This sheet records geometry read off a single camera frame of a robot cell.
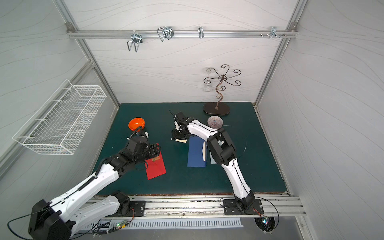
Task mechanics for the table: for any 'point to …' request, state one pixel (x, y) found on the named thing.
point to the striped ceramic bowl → (215, 122)
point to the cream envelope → (184, 140)
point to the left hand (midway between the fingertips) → (158, 148)
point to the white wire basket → (59, 125)
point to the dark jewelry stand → (218, 109)
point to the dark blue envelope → (197, 152)
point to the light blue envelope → (212, 160)
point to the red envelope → (155, 166)
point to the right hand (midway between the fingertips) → (176, 136)
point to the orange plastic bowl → (135, 123)
